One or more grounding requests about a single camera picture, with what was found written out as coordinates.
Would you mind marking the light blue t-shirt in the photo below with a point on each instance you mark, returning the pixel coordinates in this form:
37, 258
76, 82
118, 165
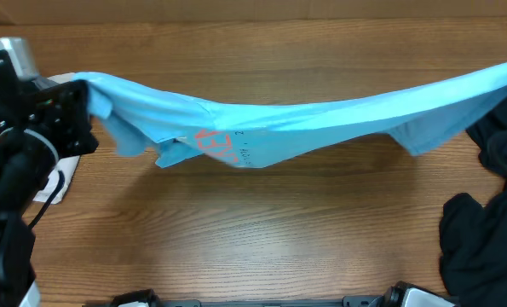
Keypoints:
180, 127

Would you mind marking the crumpled black garment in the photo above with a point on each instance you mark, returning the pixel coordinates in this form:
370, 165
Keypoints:
473, 236

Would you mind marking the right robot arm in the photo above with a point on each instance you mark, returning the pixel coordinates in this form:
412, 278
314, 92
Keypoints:
404, 294

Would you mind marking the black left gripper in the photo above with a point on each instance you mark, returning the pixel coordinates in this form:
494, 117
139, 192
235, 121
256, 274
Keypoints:
71, 105

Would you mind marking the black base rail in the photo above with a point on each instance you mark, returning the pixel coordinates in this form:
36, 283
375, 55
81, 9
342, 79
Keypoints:
148, 298

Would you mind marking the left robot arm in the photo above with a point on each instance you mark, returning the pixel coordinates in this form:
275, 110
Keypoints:
26, 160

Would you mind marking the folded white garment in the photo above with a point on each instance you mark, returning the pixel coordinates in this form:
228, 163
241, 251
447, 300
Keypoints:
67, 165

